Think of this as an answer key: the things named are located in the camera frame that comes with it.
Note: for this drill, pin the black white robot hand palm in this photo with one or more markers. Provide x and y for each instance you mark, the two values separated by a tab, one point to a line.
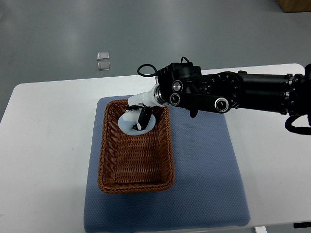
144	99

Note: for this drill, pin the lower floor plate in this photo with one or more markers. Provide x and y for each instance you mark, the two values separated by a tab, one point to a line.
102	66

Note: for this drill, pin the blue cloth mat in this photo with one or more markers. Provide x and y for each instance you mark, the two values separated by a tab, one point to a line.
207	192

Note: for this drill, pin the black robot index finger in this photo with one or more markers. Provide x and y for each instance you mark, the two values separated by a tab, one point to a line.
133	108

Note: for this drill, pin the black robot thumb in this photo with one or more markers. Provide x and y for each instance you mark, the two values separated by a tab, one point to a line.
144	116

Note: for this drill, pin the upper floor plate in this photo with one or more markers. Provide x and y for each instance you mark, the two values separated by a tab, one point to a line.
103	56

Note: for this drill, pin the floor plate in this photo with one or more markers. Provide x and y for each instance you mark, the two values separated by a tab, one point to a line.
102	66
103	56

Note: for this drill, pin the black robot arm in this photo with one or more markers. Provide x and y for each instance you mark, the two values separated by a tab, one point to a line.
183	85

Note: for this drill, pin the light blue round toy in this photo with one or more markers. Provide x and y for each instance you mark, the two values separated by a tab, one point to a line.
129	119

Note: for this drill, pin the brown woven basket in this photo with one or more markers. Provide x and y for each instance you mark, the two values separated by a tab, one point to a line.
131	164

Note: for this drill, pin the white table leg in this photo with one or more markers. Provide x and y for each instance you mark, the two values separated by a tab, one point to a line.
261	229

